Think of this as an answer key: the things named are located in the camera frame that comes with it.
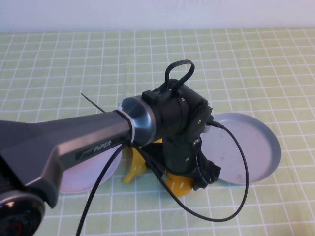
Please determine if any pale pink round plate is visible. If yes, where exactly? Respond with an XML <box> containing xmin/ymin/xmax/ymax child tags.
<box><xmin>60</xmin><ymin>147</ymin><xmax>123</xmax><ymax>194</ymax></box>

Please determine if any black zip tie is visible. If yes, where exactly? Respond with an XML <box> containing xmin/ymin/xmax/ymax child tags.
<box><xmin>81</xmin><ymin>92</ymin><xmax>109</xmax><ymax>115</ymax></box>

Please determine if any light blue round plate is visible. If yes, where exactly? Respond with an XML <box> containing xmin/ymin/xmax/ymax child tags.
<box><xmin>200</xmin><ymin>112</ymin><xmax>281</xmax><ymax>185</ymax></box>

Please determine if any green checked tablecloth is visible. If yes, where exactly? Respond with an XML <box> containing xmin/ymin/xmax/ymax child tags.
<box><xmin>0</xmin><ymin>27</ymin><xmax>315</xmax><ymax>236</ymax></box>

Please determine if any black camera cable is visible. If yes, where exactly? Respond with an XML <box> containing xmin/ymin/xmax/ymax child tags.
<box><xmin>75</xmin><ymin>119</ymin><xmax>248</xmax><ymax>236</ymax></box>

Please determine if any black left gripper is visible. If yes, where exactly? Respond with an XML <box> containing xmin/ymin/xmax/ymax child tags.
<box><xmin>163</xmin><ymin>132</ymin><xmax>222</xmax><ymax>192</ymax></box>

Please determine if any white zip tie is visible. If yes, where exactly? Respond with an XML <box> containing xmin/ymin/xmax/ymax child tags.
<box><xmin>115</xmin><ymin>85</ymin><xmax>136</xmax><ymax>146</ymax></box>

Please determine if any yellow plastic mango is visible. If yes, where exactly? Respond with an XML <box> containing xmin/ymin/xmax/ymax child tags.
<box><xmin>165</xmin><ymin>171</ymin><xmax>195</xmax><ymax>197</ymax></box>

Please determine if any black looped wrist cable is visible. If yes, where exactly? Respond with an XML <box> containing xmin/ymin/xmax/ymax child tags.
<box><xmin>164</xmin><ymin>59</ymin><xmax>195</xmax><ymax>95</ymax></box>

